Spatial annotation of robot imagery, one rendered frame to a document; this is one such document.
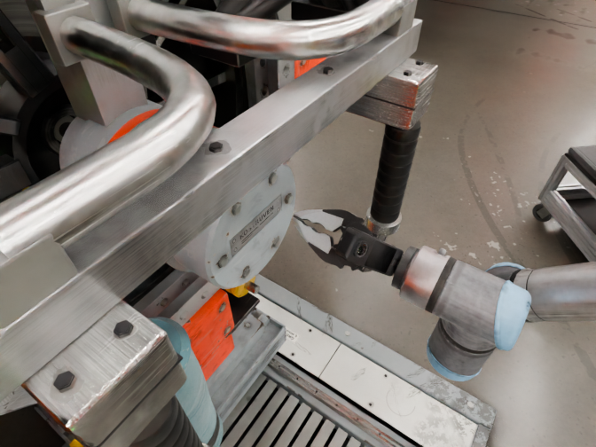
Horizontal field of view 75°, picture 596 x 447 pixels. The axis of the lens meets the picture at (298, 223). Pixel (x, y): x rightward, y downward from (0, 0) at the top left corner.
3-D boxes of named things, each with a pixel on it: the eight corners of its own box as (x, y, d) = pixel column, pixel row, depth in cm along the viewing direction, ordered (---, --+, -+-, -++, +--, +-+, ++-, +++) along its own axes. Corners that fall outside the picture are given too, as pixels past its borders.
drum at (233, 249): (172, 171, 53) (143, 68, 43) (302, 235, 45) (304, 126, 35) (80, 232, 45) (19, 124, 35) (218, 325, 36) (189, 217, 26)
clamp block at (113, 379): (88, 298, 24) (49, 240, 21) (192, 380, 21) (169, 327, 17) (6, 363, 21) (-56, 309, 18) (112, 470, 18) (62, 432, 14)
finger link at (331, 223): (303, 218, 73) (348, 239, 69) (291, 215, 67) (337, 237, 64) (310, 203, 72) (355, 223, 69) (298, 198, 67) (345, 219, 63)
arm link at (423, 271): (421, 313, 56) (450, 251, 55) (389, 297, 58) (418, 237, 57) (427, 306, 64) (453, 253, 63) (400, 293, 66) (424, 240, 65)
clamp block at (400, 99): (351, 89, 44) (356, 40, 40) (428, 112, 41) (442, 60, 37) (328, 107, 41) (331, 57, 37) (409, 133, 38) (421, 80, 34)
